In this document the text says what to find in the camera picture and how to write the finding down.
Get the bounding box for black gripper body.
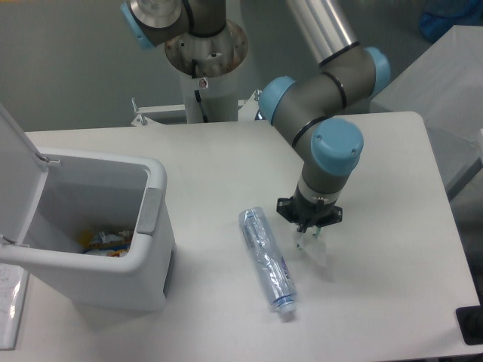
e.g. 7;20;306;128
276;188;343;226

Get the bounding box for clear plastic wrapper green print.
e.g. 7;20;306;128
294;227;327;267

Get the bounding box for crushed clear plastic bottle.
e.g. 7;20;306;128
238;207;297;323

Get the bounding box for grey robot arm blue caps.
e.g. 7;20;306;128
121;1;390;233

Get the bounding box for colourful trash inside can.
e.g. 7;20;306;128
76;230;134;258

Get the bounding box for white trash can open lid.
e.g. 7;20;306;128
1;110;176;311

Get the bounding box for black device at table edge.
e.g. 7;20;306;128
456;305;482;345

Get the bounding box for blue object in background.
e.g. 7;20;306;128
418;0;482;43

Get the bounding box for laminated paper sheet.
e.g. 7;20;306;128
1;263;29;351

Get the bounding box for white metal base bracket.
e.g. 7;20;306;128
131;89;266;127

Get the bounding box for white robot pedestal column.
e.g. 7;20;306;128
165;20;248;123

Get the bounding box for black cable on pedestal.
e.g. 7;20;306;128
190;57;209;123

